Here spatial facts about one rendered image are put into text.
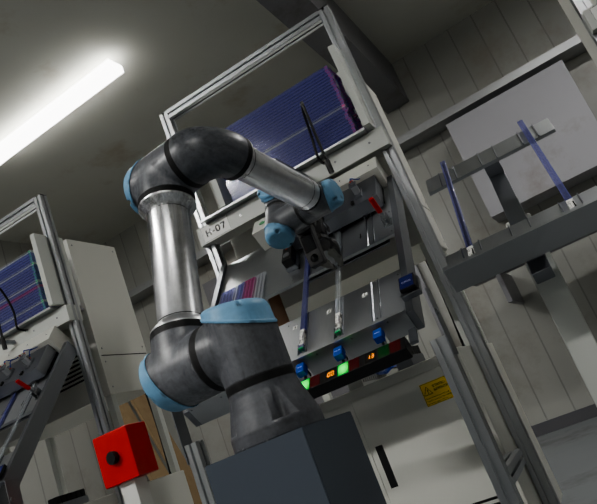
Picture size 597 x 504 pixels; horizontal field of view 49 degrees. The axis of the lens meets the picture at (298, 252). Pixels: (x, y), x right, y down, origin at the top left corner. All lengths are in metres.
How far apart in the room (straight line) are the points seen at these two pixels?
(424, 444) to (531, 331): 3.13
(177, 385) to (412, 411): 0.94
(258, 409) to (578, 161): 3.96
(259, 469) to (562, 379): 4.10
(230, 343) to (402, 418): 0.97
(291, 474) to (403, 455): 0.99
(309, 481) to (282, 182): 0.70
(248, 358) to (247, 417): 0.09
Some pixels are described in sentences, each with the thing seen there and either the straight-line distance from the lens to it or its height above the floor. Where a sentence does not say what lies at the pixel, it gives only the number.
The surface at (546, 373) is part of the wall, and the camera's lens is 4.96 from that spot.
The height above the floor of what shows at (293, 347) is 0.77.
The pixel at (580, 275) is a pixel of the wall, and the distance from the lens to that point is 4.94.
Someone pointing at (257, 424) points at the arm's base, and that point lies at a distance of 0.99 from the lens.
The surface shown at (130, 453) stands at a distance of 2.13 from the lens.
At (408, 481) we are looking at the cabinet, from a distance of 1.94.
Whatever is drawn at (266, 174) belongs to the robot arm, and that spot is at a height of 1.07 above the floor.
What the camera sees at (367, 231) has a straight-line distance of 1.97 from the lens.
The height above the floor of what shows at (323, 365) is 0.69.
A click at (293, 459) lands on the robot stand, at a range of 0.95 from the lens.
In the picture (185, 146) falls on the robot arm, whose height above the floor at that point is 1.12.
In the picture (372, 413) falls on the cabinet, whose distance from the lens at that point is 1.93.
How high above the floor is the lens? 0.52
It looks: 16 degrees up
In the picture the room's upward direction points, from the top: 22 degrees counter-clockwise
